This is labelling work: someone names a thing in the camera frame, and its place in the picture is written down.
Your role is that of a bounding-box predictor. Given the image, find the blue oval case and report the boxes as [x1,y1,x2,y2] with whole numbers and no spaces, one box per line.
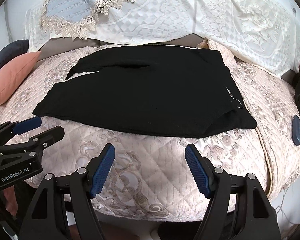
[292,115,300,146]

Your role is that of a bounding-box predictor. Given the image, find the pink quilted bedspread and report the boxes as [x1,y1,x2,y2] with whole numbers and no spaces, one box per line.
[11,40,300,222]

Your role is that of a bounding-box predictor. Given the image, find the black pants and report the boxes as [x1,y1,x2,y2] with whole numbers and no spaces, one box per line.
[33,45,257,138]

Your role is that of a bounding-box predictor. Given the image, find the white lace headboard cover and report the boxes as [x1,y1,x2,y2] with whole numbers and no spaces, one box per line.
[25,0,300,76]

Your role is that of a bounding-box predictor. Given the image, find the pink cushion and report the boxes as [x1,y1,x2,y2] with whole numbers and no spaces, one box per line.
[0,51,42,105]

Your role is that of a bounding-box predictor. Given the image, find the dark blue cushion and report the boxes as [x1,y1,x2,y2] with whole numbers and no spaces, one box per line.
[0,40,29,70]

